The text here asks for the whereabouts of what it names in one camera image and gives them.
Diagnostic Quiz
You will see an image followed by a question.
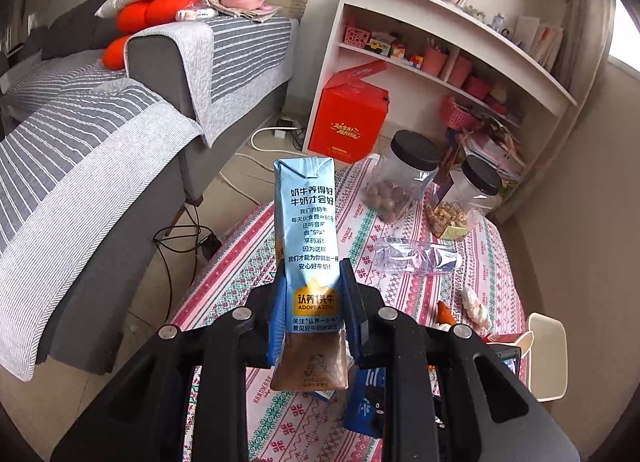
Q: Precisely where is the striped patterned tablecloth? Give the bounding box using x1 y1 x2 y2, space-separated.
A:
167 157 528 462

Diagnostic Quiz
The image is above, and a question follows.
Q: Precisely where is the plastic jar with dark nuts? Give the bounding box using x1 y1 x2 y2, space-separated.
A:
363 129 443 224

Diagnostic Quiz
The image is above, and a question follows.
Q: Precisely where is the orange plush cushion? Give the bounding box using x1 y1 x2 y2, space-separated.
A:
102 0 198 69

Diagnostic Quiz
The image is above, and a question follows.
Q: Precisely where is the blue milk carton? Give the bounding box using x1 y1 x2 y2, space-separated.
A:
272 156 349 390

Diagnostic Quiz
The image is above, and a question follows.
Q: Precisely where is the grey sofa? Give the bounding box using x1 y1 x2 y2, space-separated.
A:
0 0 301 378

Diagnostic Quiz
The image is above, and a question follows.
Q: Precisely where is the crushed clear plastic bottle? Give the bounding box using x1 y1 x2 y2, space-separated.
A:
372 237 461 277

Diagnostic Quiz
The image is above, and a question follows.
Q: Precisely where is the white power strip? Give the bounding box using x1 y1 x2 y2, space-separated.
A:
274 117 301 140

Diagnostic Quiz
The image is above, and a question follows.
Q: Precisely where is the white bookshelf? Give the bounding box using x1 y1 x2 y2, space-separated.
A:
312 0 581 183

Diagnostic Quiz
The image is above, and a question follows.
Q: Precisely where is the red cardboard box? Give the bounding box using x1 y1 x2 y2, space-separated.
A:
307 60 391 164

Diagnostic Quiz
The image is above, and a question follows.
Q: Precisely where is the pink storage basket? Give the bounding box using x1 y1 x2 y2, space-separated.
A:
440 94 476 130

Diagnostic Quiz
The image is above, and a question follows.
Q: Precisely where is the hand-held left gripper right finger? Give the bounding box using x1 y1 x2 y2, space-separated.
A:
337 259 581 462

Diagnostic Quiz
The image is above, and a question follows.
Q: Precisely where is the grey striped sofa cover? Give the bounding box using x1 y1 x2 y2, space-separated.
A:
125 16 294 148
0 49 203 383

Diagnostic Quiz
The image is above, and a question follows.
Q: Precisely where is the black cable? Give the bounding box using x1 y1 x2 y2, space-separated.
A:
152 202 221 303

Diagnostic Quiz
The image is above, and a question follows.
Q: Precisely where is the pile of papers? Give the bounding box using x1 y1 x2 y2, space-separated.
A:
450 117 526 178

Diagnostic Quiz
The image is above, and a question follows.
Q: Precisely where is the blue snack packet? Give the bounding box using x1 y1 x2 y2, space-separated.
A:
342 367 386 438

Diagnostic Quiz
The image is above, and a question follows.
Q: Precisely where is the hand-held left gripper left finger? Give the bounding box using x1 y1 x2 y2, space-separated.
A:
50 274 289 462

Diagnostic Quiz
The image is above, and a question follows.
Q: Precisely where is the plastic jar with light nuts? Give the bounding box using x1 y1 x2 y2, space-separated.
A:
425 155 503 242

